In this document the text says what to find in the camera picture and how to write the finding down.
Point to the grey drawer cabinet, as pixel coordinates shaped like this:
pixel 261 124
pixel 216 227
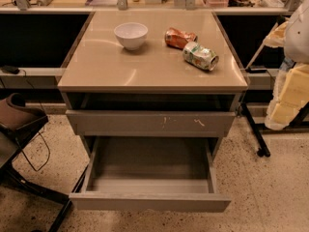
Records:
pixel 103 75

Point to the black power adapter left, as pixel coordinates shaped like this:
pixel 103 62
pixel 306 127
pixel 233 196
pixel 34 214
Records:
pixel 10 69

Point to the black stand leg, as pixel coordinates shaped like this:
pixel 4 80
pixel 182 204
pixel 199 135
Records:
pixel 263 150

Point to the white stick with black tip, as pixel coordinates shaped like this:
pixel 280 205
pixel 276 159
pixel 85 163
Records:
pixel 260 48

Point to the grey top drawer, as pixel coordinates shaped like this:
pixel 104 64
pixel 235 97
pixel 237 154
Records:
pixel 150 123

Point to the plastic water bottle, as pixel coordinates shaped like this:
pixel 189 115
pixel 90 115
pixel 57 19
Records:
pixel 287 64

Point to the black device on ledge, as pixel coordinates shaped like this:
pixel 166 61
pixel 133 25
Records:
pixel 256 69

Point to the grey drawer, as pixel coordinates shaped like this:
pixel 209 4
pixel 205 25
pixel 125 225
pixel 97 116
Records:
pixel 150 123
pixel 150 173

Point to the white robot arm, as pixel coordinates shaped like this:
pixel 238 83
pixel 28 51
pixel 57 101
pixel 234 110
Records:
pixel 291 88

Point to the white ceramic bowl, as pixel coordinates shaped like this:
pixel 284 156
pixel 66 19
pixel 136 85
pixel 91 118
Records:
pixel 131 35

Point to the crushed orange can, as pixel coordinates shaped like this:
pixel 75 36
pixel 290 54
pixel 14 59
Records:
pixel 178 38

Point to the brown office chair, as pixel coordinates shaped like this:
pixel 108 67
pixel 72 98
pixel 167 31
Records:
pixel 37 172

